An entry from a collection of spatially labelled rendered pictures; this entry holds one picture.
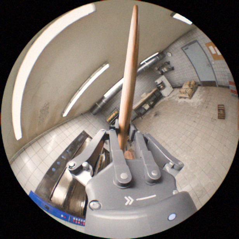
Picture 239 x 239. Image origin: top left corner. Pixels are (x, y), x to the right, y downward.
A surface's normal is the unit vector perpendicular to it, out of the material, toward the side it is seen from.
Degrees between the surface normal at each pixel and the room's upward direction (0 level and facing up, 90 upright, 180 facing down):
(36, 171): 90
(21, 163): 90
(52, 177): 90
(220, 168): 0
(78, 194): 71
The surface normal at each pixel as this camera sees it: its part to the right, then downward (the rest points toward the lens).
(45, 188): 0.73, -0.66
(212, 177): -0.68, -0.70
